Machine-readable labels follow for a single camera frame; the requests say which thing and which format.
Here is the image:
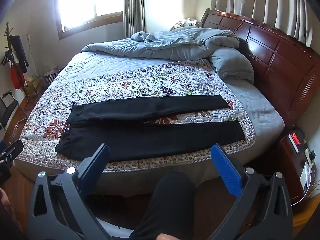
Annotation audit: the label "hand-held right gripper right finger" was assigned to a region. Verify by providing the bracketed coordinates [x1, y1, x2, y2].
[209, 143, 293, 240]

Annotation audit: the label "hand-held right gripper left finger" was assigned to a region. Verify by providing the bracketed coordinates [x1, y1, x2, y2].
[27, 143, 113, 240]

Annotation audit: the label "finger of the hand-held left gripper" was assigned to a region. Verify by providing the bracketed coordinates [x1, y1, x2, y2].
[0, 139, 24, 187]

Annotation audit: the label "black pants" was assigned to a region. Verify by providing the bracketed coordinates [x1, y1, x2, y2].
[54, 94, 246, 162]

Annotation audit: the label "person's left hand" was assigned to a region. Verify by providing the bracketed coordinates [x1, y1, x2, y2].
[0, 188, 13, 222]

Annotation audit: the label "black chair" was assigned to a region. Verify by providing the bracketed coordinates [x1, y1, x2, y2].
[0, 91, 28, 140]

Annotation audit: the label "grey bed sheet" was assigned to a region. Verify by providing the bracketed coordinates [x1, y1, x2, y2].
[15, 80, 285, 195]

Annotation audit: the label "person's leg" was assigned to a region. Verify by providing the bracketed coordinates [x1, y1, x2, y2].
[129, 172, 196, 240]

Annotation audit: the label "red bag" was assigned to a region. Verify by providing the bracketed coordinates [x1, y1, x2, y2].
[9, 62, 25, 90]

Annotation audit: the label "red digital clock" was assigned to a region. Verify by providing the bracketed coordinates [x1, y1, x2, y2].
[287, 130, 305, 147]

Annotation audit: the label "floral quilted bedspread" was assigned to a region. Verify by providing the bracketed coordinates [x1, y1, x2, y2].
[15, 51, 256, 173]

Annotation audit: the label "woven basket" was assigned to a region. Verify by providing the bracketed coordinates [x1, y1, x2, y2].
[44, 69, 60, 83]

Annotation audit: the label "black hanging garment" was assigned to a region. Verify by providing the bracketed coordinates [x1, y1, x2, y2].
[10, 35, 29, 73]

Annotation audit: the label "thin white pole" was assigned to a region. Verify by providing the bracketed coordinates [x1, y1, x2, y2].
[26, 34, 38, 78]

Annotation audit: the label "grey pillow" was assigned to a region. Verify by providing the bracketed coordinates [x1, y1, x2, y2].
[209, 47, 255, 85]

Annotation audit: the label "dark wooden bed headboard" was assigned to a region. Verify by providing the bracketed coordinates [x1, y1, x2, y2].
[200, 9, 318, 130]

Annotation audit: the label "wooden coat rack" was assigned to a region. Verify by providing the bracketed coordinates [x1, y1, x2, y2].
[1, 22, 28, 92]

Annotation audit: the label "blue-grey duvet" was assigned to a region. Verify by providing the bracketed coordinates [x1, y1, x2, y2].
[80, 27, 240, 61]

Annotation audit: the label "wooden framed window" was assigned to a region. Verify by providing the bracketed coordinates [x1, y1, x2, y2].
[55, 0, 125, 40]

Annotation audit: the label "floral pillow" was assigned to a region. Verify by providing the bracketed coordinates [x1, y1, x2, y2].
[170, 18, 200, 32]

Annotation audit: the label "grey curtain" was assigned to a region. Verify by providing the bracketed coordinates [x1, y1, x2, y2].
[123, 0, 146, 38]

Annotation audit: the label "beige curtain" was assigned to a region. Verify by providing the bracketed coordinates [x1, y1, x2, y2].
[210, 0, 314, 45]

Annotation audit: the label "power strip with red switch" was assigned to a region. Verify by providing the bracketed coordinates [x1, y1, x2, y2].
[272, 130, 313, 205]

